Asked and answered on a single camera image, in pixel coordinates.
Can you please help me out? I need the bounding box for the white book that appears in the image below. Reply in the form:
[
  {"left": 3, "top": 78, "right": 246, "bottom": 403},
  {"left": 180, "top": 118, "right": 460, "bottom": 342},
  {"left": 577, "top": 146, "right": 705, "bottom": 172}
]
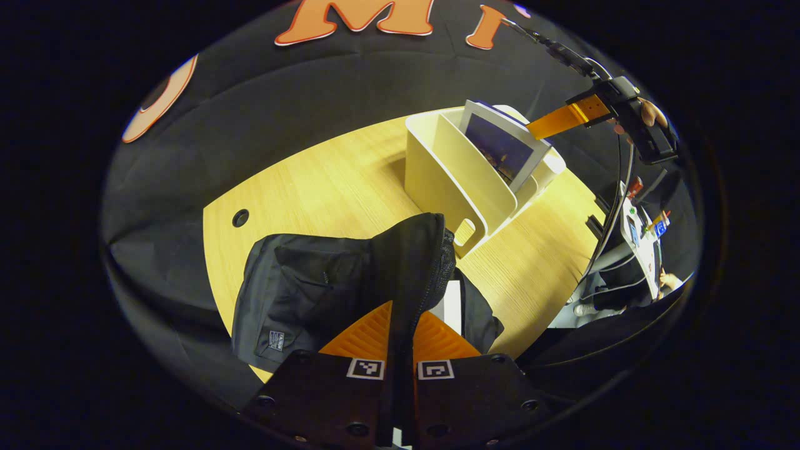
[{"left": 430, "top": 279, "right": 464, "bottom": 336}]

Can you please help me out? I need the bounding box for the white desk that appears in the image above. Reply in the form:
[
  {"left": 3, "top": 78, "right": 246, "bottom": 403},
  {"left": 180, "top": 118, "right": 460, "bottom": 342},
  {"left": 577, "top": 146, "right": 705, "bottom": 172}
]
[{"left": 619, "top": 178, "right": 673, "bottom": 301}]

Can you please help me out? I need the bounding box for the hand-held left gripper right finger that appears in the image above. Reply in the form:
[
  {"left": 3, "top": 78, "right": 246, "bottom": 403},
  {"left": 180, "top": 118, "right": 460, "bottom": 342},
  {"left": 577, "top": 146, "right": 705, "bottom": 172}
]
[{"left": 400, "top": 309, "right": 554, "bottom": 450}]

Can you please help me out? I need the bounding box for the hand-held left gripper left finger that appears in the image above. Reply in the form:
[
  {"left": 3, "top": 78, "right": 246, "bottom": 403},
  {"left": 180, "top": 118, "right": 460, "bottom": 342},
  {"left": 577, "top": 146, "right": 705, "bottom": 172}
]
[{"left": 241, "top": 300, "right": 401, "bottom": 450}]

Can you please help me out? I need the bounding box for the blue book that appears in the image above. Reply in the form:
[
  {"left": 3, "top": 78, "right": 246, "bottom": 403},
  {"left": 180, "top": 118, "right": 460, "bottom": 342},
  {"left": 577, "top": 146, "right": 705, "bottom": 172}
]
[{"left": 459, "top": 99, "right": 554, "bottom": 194}]

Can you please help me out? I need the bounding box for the black backdrop cloth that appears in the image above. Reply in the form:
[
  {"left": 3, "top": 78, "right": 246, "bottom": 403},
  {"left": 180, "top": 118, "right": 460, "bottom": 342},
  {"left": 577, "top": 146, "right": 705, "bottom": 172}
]
[{"left": 100, "top": 0, "right": 704, "bottom": 407}]

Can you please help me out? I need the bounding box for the white bookshelf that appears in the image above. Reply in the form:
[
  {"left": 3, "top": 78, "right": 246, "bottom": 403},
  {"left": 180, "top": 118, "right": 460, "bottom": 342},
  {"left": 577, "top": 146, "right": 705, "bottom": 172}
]
[{"left": 403, "top": 104, "right": 568, "bottom": 259}]

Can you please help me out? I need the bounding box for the black schoolbag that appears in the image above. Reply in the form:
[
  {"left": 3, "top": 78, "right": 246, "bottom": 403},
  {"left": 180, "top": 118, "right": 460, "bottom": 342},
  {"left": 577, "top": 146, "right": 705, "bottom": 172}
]
[{"left": 230, "top": 212, "right": 506, "bottom": 376}]

